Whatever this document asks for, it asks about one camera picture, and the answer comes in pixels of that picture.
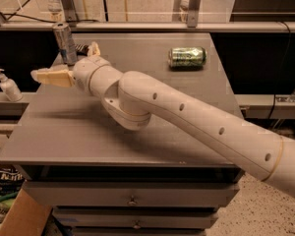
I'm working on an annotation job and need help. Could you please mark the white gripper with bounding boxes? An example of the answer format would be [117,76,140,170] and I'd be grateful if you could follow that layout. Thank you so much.
[30,41,122,97]

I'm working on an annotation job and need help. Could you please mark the silver blue redbull can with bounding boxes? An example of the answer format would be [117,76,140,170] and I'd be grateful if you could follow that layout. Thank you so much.
[53,23,78,65]

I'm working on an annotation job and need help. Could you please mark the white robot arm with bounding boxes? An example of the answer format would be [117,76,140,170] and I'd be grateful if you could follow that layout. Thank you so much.
[30,54,295,199]

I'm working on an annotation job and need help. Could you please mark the dark rxbar chocolate bar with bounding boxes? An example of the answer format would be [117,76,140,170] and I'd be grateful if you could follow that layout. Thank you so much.
[76,44,89,55]

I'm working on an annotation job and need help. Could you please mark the green soda can lying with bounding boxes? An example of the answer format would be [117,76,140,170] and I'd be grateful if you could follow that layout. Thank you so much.
[168,47,207,68]

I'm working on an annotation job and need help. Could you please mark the white pump lotion bottle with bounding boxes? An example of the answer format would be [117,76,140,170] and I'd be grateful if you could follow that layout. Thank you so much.
[0,68,23,102]

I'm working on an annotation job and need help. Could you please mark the grey drawer cabinet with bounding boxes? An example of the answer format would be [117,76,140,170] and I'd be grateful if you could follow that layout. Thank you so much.
[0,32,254,236]

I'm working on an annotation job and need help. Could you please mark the dark printed bag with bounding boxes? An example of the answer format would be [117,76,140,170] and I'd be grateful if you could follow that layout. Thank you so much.
[0,166,25,196]

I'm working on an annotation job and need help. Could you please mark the top drawer knob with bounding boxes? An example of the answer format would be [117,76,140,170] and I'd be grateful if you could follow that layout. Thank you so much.
[127,197,138,207]

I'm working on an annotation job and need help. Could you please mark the brown cardboard box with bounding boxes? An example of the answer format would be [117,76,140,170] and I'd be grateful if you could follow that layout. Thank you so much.
[0,190,51,236]

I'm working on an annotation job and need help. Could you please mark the black cable on rail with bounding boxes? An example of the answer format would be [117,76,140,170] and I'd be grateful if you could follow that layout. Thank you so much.
[0,13,99,25]

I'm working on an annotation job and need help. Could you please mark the black hanging cable right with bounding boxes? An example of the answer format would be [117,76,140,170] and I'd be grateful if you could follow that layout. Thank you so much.
[267,21,292,120]

